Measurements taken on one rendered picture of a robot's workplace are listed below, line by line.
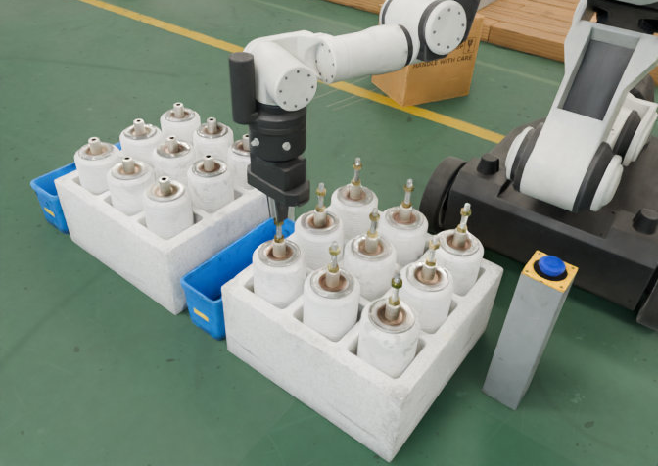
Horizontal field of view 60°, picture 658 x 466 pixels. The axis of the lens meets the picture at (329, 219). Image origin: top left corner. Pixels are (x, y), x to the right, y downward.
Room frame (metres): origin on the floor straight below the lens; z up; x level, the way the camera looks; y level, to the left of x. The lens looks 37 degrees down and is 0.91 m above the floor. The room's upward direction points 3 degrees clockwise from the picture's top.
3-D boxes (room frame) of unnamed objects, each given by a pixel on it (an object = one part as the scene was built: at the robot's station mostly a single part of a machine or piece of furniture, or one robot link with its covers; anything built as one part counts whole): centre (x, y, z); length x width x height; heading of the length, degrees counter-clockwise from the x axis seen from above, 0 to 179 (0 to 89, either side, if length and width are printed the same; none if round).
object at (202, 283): (0.91, 0.17, 0.06); 0.30 x 0.11 x 0.12; 144
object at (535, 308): (0.69, -0.36, 0.16); 0.07 x 0.07 x 0.31; 55
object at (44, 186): (1.22, 0.61, 0.06); 0.30 x 0.11 x 0.12; 144
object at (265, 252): (0.76, 0.09, 0.25); 0.08 x 0.08 x 0.01
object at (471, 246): (0.82, -0.24, 0.25); 0.08 x 0.08 x 0.01
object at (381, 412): (0.79, -0.08, 0.09); 0.39 x 0.39 x 0.18; 55
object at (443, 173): (1.20, -0.29, 0.10); 0.20 x 0.05 x 0.20; 146
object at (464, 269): (0.82, -0.24, 0.16); 0.10 x 0.10 x 0.18
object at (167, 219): (0.94, 0.33, 0.16); 0.10 x 0.10 x 0.18
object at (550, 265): (0.69, -0.36, 0.32); 0.04 x 0.04 x 0.02
